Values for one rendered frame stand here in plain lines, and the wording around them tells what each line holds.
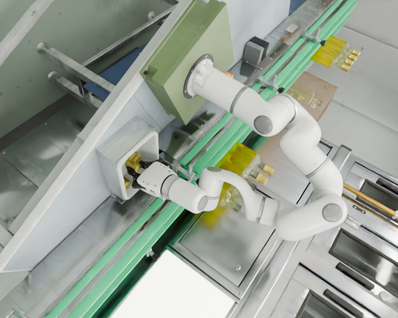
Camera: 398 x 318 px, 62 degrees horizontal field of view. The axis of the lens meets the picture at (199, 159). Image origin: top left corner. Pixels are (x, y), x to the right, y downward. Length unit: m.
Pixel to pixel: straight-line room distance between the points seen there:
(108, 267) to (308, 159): 0.70
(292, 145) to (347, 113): 5.76
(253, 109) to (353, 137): 5.44
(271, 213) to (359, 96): 6.29
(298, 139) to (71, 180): 0.65
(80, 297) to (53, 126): 0.91
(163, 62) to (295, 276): 0.94
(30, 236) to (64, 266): 0.17
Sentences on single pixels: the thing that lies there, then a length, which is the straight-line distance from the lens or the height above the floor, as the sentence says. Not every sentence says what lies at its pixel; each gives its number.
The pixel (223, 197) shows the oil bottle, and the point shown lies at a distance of 1.25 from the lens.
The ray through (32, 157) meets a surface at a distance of 1.67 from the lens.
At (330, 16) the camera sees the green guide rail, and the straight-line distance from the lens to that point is 2.15.
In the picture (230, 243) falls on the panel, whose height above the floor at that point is 1.17.
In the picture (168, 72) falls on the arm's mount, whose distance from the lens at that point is 0.94.
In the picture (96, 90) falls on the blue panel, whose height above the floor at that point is 0.39.
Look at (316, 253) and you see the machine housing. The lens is 1.48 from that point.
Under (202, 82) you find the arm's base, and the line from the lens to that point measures 1.02.
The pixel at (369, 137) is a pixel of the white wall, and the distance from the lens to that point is 6.50.
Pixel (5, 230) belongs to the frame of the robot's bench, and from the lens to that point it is 1.14.
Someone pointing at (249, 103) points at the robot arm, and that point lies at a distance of 0.97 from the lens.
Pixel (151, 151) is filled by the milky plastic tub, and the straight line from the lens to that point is 1.11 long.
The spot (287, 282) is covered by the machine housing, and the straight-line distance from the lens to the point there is 1.38.
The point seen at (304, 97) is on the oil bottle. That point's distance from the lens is 1.89.
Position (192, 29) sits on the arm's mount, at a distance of 1.01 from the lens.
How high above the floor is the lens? 1.29
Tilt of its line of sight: 17 degrees down
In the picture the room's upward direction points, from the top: 123 degrees clockwise
